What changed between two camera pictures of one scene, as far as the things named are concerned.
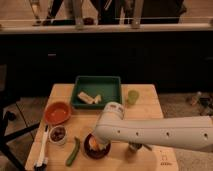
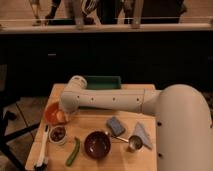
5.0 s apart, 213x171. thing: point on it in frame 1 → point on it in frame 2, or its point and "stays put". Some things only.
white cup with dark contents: x=57 y=134 stays put
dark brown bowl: x=95 y=153 stays put
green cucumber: x=75 y=151 stays put
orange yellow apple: x=93 y=143 → x=60 y=115
